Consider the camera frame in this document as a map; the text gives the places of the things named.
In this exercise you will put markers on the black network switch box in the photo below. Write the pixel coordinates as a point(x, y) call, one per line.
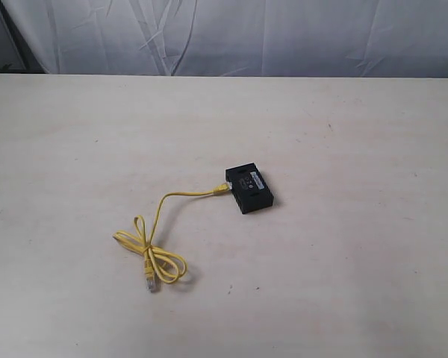
point(249, 188)

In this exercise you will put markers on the white backdrop curtain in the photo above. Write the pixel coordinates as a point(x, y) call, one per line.
point(226, 38)

